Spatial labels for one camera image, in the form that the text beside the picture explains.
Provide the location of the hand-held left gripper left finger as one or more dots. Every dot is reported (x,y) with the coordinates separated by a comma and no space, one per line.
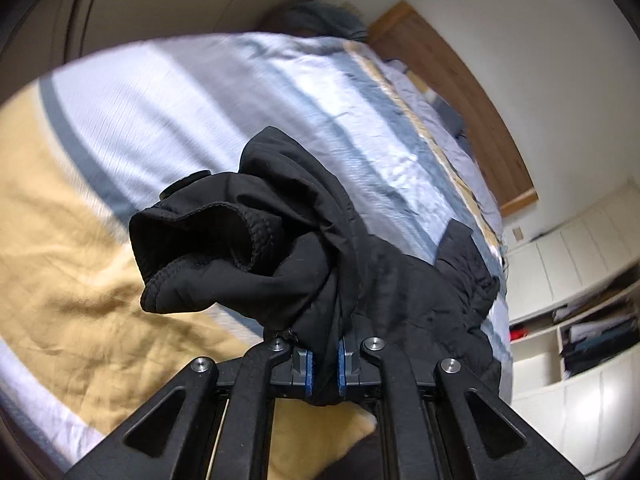
(305,372)

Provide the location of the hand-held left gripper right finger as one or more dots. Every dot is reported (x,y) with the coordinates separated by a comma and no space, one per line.
(343,371)

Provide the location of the black puffer jacket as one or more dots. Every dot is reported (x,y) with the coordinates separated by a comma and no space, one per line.
(320,240)

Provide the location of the red item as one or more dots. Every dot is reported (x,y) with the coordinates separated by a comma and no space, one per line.
(520,334)

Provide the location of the stack of papers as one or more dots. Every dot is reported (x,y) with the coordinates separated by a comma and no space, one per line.
(600,340)

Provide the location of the white shelf unit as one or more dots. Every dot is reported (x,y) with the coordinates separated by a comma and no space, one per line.
(580,260)

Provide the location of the blue pillow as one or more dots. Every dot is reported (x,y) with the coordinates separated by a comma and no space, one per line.
(456,122)

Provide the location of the striped duvet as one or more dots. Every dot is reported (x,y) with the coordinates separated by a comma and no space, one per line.
(200,110)

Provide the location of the wooden headboard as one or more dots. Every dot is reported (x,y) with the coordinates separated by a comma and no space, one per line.
(465,85)

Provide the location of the grey cloth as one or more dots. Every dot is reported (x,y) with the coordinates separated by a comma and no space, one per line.
(320,20)

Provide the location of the wall socket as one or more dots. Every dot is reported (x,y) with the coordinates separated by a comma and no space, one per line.
(518,233)

